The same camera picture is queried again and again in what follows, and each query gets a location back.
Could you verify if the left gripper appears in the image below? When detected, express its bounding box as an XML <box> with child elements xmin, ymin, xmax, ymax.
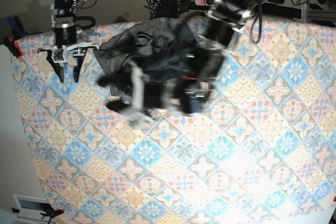
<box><xmin>97</xmin><ymin>62</ymin><xmax>181</xmax><ymax>126</ymax></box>

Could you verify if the blue handled clamp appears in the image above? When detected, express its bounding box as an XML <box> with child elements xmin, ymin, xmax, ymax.
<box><xmin>6</xmin><ymin>16</ymin><xmax>28</xmax><ymax>39</ymax></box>

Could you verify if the patterned tablecloth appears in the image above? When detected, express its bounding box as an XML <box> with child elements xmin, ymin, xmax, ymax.
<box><xmin>11</xmin><ymin>19</ymin><xmax>335</xmax><ymax>223</ymax></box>

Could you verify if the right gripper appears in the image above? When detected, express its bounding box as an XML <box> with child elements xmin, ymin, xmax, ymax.
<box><xmin>37</xmin><ymin>28</ymin><xmax>99</xmax><ymax>83</ymax></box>

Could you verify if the grey t-shirt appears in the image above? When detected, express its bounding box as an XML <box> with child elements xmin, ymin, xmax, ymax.
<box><xmin>93</xmin><ymin>18</ymin><xmax>209</xmax><ymax>113</ymax></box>

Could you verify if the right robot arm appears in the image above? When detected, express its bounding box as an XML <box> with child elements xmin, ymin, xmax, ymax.
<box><xmin>38</xmin><ymin>0</ymin><xmax>99</xmax><ymax>83</ymax></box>

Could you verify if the red black clamp upper left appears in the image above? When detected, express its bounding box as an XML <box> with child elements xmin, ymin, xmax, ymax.
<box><xmin>3</xmin><ymin>36</ymin><xmax>23</xmax><ymax>59</ymax></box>

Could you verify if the black clamp lower left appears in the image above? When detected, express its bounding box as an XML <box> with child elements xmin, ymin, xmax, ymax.
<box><xmin>12</xmin><ymin>208</ymin><xmax>64</xmax><ymax>221</ymax></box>

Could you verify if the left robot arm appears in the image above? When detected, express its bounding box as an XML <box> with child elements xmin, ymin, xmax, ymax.
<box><xmin>94</xmin><ymin>0</ymin><xmax>263</xmax><ymax>124</ymax></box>

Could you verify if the white floor vent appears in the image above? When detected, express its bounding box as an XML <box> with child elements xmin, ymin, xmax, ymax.
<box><xmin>12</xmin><ymin>194</ymin><xmax>52</xmax><ymax>223</ymax></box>

